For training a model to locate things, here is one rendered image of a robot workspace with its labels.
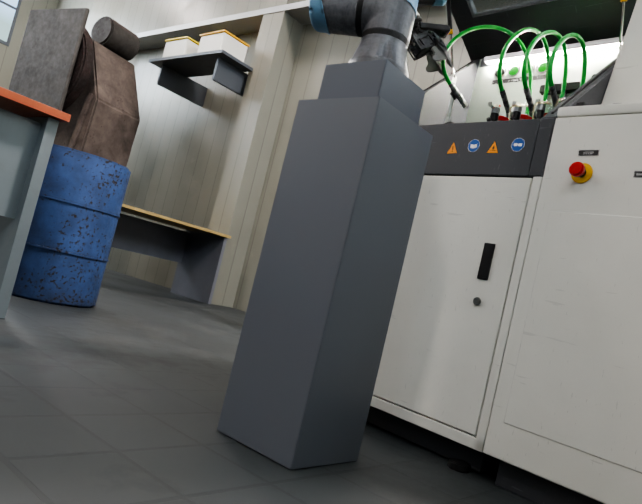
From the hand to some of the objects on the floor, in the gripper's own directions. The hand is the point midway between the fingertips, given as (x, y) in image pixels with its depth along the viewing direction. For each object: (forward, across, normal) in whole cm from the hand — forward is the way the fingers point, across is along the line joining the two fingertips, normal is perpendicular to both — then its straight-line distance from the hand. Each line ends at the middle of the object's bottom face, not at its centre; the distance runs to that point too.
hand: (448, 67), depth 196 cm
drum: (-36, -149, -168) cm, 228 cm away
